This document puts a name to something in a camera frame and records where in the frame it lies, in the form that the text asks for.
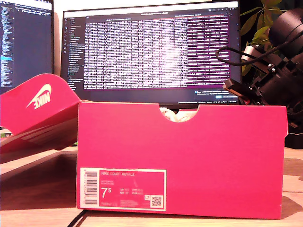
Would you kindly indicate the green leafy plant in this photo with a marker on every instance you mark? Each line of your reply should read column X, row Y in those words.
column 261, row 32

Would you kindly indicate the red Nike shoebox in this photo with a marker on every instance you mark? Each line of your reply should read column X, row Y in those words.
column 189, row 153

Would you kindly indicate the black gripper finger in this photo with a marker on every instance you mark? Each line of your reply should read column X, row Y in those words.
column 241, row 88

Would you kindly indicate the grey camera box with bracket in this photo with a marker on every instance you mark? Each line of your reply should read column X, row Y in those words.
column 249, row 53

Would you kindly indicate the large computer monitor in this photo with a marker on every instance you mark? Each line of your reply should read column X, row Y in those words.
column 142, row 59

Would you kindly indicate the white and green box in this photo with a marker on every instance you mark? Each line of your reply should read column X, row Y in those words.
column 3, row 134

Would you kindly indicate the small dark computer monitor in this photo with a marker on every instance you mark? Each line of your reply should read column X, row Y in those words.
column 28, row 47

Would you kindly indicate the white wrapping paper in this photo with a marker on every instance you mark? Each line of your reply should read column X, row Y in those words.
column 177, row 117

